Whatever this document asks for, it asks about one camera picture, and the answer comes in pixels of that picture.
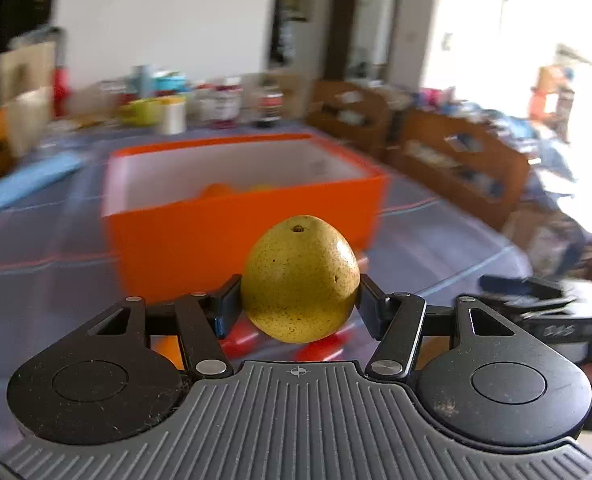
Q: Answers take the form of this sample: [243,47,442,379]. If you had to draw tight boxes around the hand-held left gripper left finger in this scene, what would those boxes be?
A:
[86,275,243,378]

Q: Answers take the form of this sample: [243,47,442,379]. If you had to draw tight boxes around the hanging dark jacket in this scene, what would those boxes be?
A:
[270,21,297,68]

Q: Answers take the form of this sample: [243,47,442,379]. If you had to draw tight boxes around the brown cardboard box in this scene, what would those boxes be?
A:
[276,72,311,120]

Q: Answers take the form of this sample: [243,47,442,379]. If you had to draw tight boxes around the blue folded umbrella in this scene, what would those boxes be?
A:
[0,152,87,209]

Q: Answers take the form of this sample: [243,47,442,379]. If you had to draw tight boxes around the plain white paper bag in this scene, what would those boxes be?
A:
[3,87,54,158]

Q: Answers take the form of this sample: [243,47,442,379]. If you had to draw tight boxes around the yellow-green pear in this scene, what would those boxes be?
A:
[240,215,361,344]

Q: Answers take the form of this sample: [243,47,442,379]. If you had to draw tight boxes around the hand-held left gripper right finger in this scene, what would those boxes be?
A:
[358,276,519,381]

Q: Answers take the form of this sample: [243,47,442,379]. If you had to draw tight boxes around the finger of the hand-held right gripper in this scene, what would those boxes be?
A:
[478,274,563,298]
[496,295,578,319]

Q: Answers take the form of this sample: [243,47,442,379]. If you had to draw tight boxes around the small red tomato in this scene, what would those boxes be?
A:
[296,335,348,362]
[221,327,268,359]

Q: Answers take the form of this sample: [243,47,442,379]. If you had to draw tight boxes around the printed white paper bag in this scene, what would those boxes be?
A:
[0,42,57,106]

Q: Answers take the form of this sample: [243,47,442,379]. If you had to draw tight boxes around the orange cardboard box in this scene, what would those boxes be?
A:
[101,132,389,303]

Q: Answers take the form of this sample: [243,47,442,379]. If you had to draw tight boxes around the dark red supplement bottle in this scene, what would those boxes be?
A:
[213,77,242,123]

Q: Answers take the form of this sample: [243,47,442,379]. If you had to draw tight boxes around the yellow-lid white jar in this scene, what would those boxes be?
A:
[160,96,186,135]

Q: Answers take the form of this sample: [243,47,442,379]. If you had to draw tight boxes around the teal stacked bowls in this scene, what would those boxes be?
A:
[151,71,187,95]

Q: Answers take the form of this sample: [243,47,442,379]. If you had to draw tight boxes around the red umbrella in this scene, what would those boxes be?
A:
[52,27,70,117]

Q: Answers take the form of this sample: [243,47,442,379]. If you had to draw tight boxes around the green mug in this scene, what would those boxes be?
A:
[120,97,169,127]

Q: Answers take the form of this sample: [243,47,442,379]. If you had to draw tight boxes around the blue-grey thermos bottle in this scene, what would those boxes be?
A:
[131,65,152,99]

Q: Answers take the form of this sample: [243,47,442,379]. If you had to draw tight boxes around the small tangerine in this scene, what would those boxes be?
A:
[153,337,184,370]

